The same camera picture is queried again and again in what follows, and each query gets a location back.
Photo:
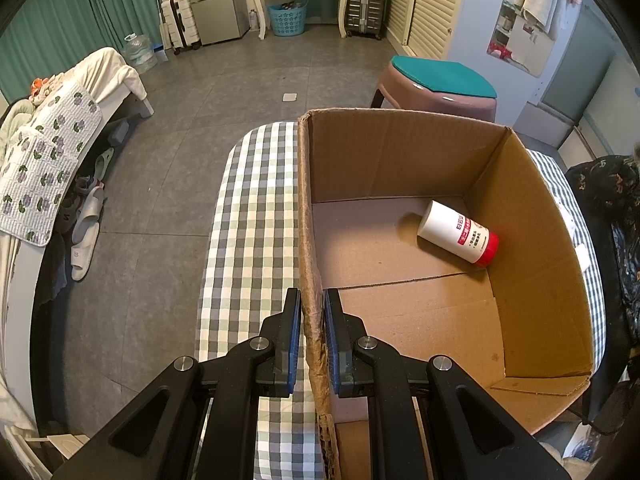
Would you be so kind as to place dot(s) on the wall mirror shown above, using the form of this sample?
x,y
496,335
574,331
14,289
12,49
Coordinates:
x,y
525,45

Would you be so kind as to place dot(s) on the pale green slipper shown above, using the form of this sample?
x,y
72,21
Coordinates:
x,y
102,162

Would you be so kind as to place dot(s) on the pale green blanket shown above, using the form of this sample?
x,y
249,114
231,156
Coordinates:
x,y
15,120

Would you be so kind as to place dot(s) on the pair of sneakers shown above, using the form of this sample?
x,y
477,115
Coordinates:
x,y
75,197

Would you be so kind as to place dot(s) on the teal seat cushion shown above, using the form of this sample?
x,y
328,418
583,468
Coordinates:
x,y
440,75

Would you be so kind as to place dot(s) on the brown cardboard box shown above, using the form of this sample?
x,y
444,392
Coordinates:
x,y
400,160

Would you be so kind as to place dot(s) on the dark grey suitcase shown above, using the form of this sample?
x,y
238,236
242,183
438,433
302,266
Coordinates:
x,y
365,0

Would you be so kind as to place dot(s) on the cream blanket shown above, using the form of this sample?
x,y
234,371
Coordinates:
x,y
107,67

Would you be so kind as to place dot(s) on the white bottle with red cap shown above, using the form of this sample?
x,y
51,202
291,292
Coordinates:
x,y
450,232

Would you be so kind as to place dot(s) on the clear water jug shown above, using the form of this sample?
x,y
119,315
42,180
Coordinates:
x,y
140,52

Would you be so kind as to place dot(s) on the blue plastic laundry basket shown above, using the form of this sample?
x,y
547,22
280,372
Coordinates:
x,y
287,22

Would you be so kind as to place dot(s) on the white suitcase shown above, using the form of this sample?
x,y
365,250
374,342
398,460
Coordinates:
x,y
180,22

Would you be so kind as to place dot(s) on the silver mini fridge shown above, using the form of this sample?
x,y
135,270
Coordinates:
x,y
215,10

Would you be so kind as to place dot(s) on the frosted glass door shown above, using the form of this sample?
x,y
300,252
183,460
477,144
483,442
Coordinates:
x,y
575,60

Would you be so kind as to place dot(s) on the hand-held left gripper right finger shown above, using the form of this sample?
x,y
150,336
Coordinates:
x,y
331,340

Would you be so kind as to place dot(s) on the bed with floral blanket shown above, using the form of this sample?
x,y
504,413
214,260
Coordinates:
x,y
135,107

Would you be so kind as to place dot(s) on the small blue item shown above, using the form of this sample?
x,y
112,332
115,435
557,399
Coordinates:
x,y
158,52

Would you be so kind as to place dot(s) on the square floor drain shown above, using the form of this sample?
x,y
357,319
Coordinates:
x,y
289,96

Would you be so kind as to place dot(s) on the dark floral cloth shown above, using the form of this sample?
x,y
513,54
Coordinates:
x,y
605,185

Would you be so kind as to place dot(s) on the orange plush toy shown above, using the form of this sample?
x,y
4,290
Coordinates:
x,y
39,87

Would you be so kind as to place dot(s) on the pink plastic stool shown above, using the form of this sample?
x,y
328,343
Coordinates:
x,y
425,102

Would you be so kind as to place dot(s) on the floral quilted blanket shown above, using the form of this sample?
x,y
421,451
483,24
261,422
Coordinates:
x,y
45,160

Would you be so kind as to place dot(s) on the cream louvred wardrobe doors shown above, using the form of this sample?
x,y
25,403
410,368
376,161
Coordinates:
x,y
430,0

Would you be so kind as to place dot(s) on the small white spray can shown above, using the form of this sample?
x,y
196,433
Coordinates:
x,y
253,20

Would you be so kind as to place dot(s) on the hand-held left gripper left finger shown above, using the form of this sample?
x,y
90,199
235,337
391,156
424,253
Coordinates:
x,y
292,340

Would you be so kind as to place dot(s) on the green curtain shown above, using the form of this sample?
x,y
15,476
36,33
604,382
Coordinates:
x,y
75,10

